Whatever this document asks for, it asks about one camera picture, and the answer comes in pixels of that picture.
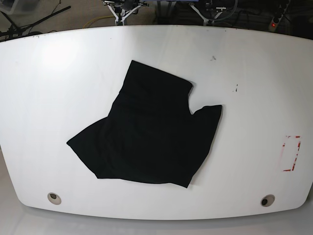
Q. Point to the black printed T-shirt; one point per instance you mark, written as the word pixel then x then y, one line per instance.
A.
pixel 150 135

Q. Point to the red tape rectangle marking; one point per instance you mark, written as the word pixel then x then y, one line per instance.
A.
pixel 289 154

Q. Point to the power strip with red light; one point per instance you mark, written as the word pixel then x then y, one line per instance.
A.
pixel 280 7

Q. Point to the black tripod stand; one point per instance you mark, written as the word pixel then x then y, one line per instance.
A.
pixel 17 29

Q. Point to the left table cable grommet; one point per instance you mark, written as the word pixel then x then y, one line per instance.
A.
pixel 54 198

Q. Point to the table cable grommet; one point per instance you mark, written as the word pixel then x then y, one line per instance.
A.
pixel 54 198
pixel 267 200

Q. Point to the right table cable grommet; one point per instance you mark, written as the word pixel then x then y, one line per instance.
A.
pixel 267 200

